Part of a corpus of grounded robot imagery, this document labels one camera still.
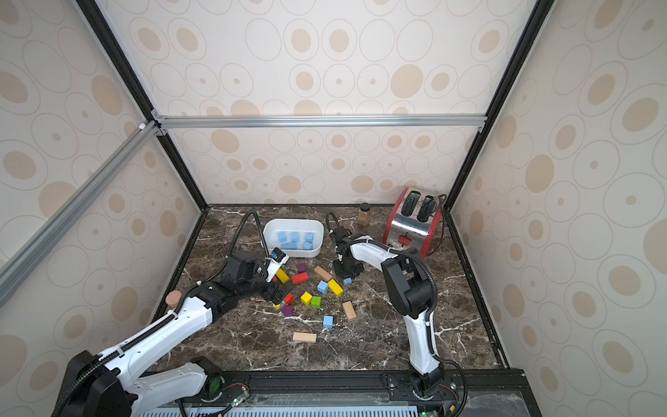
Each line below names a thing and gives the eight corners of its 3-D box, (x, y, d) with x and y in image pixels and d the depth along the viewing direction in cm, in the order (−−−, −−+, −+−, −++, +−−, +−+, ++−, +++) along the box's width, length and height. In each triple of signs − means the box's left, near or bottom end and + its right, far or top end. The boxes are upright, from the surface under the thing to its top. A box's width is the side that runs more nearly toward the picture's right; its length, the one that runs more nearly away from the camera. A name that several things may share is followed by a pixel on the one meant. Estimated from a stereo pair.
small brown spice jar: (359, 226, 115) (360, 211, 107) (358, 217, 119) (359, 201, 111) (368, 226, 115) (370, 211, 107) (367, 217, 119) (369, 201, 111)
